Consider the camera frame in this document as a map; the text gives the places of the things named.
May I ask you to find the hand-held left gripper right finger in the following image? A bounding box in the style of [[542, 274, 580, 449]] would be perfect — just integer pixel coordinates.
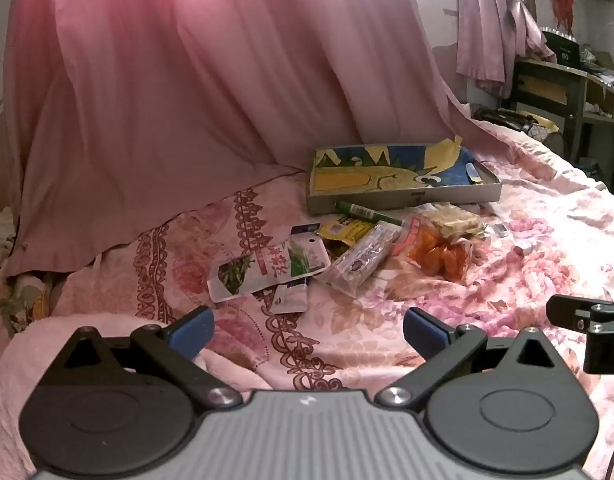
[[376, 306, 576, 413]]

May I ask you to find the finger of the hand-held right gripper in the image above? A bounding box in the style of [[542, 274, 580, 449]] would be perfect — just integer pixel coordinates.
[[546, 294, 614, 334]]

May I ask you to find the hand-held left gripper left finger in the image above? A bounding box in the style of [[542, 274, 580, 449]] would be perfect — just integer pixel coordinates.
[[37, 305, 243, 413]]

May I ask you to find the orange snack packet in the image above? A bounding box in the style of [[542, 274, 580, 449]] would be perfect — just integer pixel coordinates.
[[392, 217, 476, 284]]

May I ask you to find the green vegetable snack pouch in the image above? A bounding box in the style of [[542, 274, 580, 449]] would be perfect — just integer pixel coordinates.
[[207, 237, 332, 304]]

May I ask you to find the clear packet of bars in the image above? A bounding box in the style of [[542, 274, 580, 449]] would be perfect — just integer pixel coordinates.
[[327, 222, 404, 294]]

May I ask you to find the small white sachet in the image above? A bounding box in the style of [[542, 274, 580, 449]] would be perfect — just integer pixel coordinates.
[[273, 282, 309, 315]]

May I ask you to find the beige cracker packet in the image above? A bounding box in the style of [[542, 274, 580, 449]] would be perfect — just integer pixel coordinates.
[[416, 202, 488, 239]]

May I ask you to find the yellow snack packet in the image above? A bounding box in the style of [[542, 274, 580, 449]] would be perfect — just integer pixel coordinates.
[[318, 215, 384, 247]]

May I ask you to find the green marker pen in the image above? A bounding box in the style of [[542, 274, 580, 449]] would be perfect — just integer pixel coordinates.
[[333, 200, 406, 227]]

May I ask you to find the grey shallow cardboard box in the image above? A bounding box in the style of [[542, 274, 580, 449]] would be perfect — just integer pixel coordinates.
[[306, 135, 502, 217]]

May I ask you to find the pink floral bedsheet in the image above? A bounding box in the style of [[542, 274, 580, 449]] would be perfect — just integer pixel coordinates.
[[0, 115, 614, 480]]

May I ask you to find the dark wooden desk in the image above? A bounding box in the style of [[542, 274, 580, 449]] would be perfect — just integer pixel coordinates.
[[511, 56, 614, 187]]

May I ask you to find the pink bed curtain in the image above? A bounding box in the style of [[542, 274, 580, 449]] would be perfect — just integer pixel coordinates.
[[1, 0, 490, 277]]

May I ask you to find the black box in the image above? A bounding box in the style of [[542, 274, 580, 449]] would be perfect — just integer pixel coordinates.
[[541, 26, 584, 67]]

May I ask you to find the purple window curtain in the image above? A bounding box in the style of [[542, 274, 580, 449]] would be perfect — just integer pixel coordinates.
[[456, 0, 556, 99]]

